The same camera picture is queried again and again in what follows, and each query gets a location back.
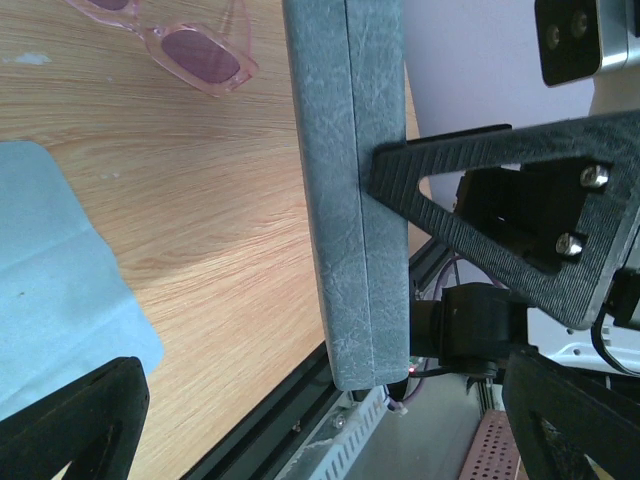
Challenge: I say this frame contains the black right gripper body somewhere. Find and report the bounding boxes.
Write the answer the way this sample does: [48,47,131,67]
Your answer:
[452,164,640,331]

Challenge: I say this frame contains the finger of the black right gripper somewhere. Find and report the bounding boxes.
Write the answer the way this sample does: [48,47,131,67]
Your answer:
[406,123,513,150]
[366,110,640,331]

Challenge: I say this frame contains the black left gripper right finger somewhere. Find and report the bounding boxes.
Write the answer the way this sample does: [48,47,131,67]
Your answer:
[503,350,639,479]

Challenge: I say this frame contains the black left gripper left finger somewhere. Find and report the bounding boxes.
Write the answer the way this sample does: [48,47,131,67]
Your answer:
[1,357,150,479]

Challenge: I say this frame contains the light blue cleaning cloth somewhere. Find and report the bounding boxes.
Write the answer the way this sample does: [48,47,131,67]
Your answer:
[1,141,164,418]

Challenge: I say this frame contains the grey-green glasses case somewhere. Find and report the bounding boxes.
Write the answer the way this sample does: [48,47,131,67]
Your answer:
[283,1,410,391]

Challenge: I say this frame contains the pink sunglasses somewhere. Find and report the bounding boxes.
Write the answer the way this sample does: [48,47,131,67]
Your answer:
[69,1,258,97]

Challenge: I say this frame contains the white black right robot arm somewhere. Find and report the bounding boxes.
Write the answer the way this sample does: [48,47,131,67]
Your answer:
[369,110,639,378]

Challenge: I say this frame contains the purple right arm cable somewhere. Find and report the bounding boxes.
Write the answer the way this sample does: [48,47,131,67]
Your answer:
[387,254,469,416]

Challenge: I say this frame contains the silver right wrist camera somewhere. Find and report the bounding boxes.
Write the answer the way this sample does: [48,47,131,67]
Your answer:
[534,0,639,87]

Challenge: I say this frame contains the black front frame rail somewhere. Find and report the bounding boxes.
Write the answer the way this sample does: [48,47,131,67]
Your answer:
[184,239,451,480]

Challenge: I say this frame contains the white slotted cable duct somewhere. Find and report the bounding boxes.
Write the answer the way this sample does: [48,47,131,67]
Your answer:
[276,386,388,480]

